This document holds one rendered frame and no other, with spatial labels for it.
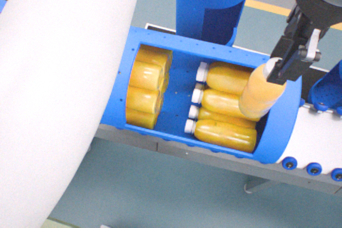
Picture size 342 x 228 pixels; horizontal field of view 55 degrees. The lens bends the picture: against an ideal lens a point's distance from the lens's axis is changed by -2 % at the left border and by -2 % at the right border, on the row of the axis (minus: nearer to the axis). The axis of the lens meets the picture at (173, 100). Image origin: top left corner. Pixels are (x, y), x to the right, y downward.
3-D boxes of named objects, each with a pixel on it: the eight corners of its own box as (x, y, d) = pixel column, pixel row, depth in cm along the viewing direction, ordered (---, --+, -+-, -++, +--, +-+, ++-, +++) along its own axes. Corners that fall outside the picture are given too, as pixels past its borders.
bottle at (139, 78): (155, 92, 84) (87, 76, 85) (159, 92, 91) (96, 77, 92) (161, 64, 83) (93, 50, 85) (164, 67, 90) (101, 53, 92)
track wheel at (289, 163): (300, 162, 96) (299, 157, 97) (285, 158, 96) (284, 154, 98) (294, 172, 98) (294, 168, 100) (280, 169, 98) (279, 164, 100)
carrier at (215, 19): (166, 78, 196) (210, 100, 191) (161, -24, 114) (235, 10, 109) (189, 41, 204) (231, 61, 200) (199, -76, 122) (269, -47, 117)
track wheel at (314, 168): (325, 167, 95) (324, 163, 97) (310, 164, 95) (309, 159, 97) (319, 178, 97) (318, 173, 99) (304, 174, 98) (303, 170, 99)
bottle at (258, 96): (235, 116, 74) (252, 84, 57) (240, 87, 76) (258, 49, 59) (265, 122, 73) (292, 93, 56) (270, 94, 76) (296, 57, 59)
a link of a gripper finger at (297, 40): (332, 15, 40) (332, 23, 40) (299, 69, 50) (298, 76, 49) (301, 8, 41) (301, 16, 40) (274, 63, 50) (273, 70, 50)
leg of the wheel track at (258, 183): (253, 194, 188) (288, 182, 129) (242, 191, 188) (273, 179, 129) (254, 184, 189) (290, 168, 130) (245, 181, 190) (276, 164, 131)
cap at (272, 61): (262, 78, 57) (264, 74, 56) (265, 59, 59) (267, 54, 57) (284, 83, 57) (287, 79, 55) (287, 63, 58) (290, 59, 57)
